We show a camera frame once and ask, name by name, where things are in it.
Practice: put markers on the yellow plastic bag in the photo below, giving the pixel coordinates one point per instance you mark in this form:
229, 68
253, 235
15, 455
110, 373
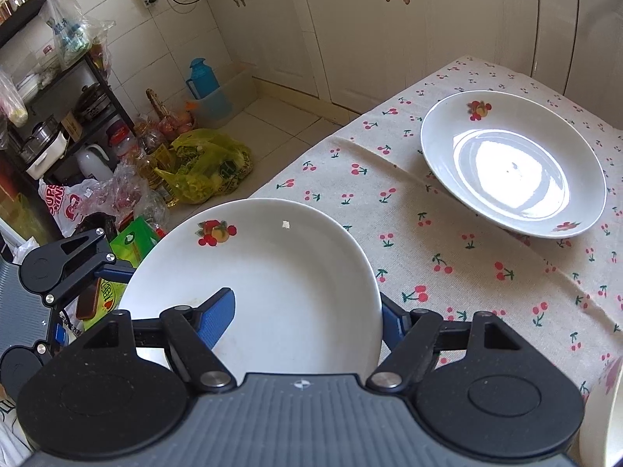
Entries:
206, 163

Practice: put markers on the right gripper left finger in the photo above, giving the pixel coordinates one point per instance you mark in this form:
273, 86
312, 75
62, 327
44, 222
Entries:
192, 333

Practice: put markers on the white kettle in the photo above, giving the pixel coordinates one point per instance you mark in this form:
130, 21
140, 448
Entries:
94, 162

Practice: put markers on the pink floral bowl right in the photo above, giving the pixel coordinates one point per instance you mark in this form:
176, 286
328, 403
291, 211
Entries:
601, 440

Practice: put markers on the green carton box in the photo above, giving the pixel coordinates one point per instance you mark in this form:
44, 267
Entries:
135, 242

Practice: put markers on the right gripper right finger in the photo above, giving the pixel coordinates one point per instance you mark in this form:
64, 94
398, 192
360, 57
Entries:
411, 338

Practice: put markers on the black storage shelf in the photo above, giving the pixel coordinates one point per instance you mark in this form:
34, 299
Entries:
59, 99

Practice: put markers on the blue thermos jug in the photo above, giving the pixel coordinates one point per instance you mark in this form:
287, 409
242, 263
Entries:
202, 81

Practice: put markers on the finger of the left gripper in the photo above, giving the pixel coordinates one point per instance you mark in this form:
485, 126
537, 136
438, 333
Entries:
26, 346
73, 262

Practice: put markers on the cherry print tablecloth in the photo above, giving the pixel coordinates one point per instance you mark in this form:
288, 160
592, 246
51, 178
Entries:
563, 294

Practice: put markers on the far white fruit plate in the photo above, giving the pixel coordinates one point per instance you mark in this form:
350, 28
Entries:
515, 162

